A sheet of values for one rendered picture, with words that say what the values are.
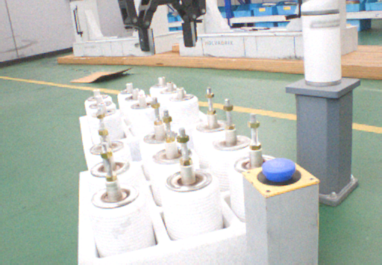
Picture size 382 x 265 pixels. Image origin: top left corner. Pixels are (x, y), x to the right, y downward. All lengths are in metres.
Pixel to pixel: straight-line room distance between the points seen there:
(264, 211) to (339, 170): 0.59
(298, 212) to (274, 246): 0.05
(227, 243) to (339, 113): 0.48
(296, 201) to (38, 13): 6.97
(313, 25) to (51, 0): 6.68
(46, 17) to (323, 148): 6.66
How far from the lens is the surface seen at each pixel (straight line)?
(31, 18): 7.20
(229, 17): 6.48
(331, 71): 0.94
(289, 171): 0.44
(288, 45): 2.75
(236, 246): 0.61
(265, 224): 0.44
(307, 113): 0.96
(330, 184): 1.01
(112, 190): 0.59
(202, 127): 0.85
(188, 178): 0.60
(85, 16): 5.15
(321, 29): 0.92
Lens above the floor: 0.52
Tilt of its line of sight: 17 degrees down
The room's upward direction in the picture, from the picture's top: 7 degrees counter-clockwise
